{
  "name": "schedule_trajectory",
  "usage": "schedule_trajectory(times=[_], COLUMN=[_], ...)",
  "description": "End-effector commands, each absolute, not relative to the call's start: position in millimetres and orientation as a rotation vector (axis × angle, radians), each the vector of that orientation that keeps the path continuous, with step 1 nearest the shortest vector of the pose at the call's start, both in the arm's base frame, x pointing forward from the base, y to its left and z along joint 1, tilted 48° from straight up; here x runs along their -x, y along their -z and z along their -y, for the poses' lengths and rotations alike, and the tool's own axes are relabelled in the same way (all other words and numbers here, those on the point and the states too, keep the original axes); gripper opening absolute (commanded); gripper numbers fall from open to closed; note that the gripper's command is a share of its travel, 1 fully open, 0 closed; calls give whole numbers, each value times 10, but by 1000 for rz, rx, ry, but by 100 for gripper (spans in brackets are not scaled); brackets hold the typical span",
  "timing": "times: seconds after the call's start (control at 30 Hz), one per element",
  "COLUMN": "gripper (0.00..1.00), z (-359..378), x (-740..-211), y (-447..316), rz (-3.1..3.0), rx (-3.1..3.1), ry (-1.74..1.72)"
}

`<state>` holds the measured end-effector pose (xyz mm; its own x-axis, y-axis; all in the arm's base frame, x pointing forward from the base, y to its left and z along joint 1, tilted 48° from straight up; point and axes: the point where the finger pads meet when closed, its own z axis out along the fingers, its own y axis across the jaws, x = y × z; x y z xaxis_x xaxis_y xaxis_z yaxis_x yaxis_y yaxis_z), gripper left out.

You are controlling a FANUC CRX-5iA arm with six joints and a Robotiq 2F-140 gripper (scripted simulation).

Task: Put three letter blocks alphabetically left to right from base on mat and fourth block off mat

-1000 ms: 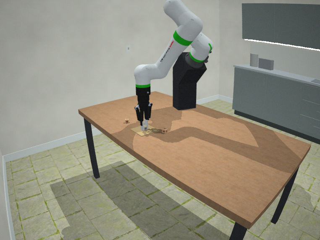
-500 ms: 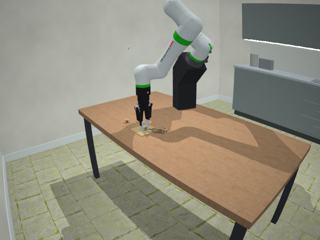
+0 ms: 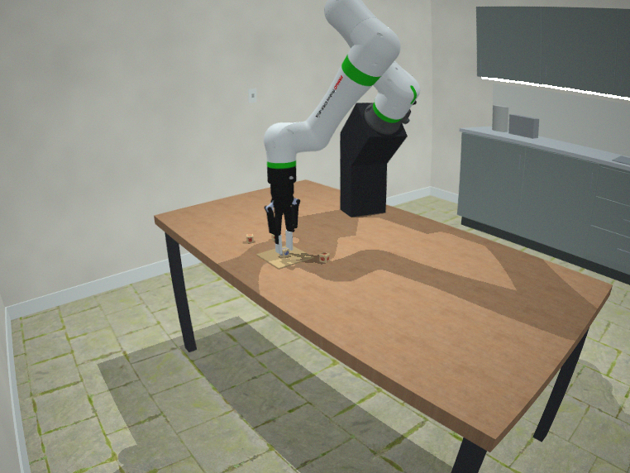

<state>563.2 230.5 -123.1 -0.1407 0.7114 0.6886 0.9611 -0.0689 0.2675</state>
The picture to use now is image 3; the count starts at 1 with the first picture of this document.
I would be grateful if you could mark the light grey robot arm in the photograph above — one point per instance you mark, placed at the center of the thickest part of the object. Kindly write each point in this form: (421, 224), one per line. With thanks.
(374, 49)

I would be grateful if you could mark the beige square mat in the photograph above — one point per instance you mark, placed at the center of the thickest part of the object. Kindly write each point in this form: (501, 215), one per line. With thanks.
(295, 256)

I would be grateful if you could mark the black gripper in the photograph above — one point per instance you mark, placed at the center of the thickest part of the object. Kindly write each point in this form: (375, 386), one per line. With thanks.
(282, 206)

